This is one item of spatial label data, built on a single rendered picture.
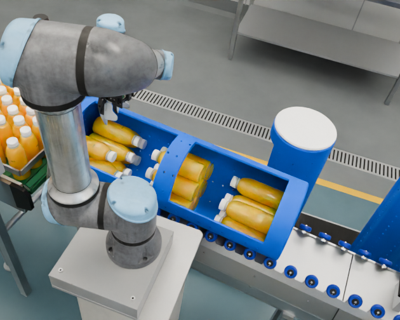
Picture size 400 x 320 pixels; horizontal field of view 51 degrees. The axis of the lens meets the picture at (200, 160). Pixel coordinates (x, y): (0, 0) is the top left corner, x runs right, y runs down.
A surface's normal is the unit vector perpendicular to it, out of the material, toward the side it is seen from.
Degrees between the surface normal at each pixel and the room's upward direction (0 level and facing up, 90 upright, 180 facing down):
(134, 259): 73
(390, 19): 90
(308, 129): 0
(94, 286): 0
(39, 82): 92
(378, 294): 0
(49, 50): 47
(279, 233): 60
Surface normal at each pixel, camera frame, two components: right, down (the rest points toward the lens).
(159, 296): 0.11, -0.68
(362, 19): -0.33, 0.66
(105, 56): 0.40, 0.01
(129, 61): 0.73, 0.10
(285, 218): -0.18, -0.13
